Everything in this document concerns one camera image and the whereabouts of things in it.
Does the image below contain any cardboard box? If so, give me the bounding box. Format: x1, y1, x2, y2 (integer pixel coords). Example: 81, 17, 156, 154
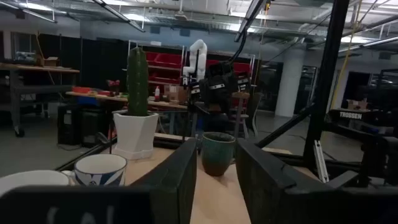
43, 56, 60, 67
164, 84, 187, 104
346, 98, 369, 111

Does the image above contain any wooden stool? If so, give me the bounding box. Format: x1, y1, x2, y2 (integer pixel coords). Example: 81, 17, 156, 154
231, 91, 259, 139

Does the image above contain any long wooden work table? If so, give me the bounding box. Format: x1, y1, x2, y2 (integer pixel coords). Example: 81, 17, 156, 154
65, 90, 189, 138

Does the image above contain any rack with red bins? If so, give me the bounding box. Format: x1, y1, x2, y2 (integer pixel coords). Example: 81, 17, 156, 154
127, 39, 256, 105

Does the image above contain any white faceted plant pot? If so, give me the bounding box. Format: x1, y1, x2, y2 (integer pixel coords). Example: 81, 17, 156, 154
111, 109, 160, 161

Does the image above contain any white mug with blue pattern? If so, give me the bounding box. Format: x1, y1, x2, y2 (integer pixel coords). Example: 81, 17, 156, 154
61, 154, 128, 187

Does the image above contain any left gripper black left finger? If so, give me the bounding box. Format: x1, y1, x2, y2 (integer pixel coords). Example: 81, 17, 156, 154
130, 138, 199, 224

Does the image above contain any teal glazed mug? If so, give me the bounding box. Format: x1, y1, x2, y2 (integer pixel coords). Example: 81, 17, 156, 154
200, 131, 236, 177

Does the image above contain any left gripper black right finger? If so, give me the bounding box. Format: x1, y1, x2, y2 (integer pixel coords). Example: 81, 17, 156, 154
234, 138, 328, 224

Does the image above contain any white metal bracket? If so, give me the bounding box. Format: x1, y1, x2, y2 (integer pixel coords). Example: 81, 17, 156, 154
312, 139, 330, 184

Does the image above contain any plain white mug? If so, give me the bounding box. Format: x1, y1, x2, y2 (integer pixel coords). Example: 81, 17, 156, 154
0, 169, 71, 197

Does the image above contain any black hanging cable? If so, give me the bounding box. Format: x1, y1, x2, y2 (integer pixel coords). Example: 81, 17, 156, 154
228, 29, 249, 65

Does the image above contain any red and black tool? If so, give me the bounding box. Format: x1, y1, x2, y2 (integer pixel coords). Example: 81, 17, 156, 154
105, 79, 121, 95

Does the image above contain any black aluminium station frame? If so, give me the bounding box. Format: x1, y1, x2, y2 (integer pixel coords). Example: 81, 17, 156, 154
54, 0, 398, 189

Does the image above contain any yellow hanging cord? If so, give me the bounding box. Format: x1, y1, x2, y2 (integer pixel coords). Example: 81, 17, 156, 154
330, 0, 364, 110

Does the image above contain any wooden workbench on castors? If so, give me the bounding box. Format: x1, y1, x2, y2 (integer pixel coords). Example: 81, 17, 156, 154
0, 62, 81, 138

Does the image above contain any green cactus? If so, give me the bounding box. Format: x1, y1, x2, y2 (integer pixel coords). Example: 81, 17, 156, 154
126, 46, 150, 118

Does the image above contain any blue plastic bin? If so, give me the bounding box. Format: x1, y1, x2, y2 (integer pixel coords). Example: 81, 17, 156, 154
76, 95, 100, 106

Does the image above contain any black equipment case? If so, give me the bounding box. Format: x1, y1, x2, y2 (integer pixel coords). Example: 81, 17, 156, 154
57, 104, 82, 146
81, 108, 110, 147

